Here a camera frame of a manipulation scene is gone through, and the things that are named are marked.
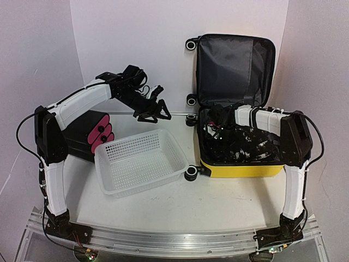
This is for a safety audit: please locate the black pink drawer organizer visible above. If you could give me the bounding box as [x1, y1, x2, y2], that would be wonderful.
[63, 110, 115, 163]

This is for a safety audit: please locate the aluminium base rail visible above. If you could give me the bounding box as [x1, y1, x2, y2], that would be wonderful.
[27, 212, 329, 261]

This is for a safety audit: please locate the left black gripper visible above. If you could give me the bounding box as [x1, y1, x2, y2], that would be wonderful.
[116, 88, 172, 123]

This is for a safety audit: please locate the yellow Pikachu suitcase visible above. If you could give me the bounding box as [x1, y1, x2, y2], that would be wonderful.
[185, 34, 281, 178]

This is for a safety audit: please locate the white plastic basket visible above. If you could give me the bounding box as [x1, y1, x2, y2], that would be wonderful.
[94, 129, 189, 198]

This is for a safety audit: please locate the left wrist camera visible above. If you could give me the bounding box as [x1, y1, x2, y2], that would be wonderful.
[146, 85, 164, 100]

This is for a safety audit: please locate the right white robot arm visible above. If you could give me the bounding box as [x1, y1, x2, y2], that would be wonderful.
[197, 104, 319, 242]

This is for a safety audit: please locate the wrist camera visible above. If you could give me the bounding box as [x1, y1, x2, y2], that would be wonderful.
[203, 124, 221, 139]
[146, 85, 164, 100]

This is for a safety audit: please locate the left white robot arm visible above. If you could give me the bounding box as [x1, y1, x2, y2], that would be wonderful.
[30, 65, 171, 239]

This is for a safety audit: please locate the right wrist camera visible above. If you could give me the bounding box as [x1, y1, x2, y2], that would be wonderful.
[203, 124, 221, 139]

